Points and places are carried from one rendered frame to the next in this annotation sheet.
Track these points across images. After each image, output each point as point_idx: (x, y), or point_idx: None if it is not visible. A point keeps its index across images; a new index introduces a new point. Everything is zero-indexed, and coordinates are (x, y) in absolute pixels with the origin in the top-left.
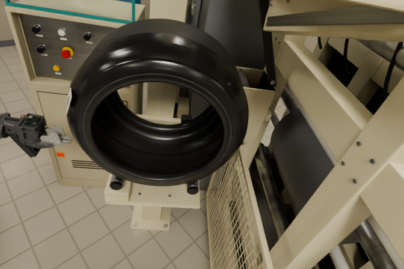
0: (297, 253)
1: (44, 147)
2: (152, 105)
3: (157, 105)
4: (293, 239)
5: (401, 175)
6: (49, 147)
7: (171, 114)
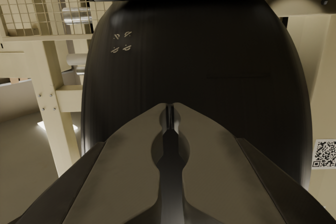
0: (92, 13)
1: (56, 191)
2: (311, 51)
3: (302, 51)
4: (102, 12)
5: None
6: (83, 159)
7: (288, 25)
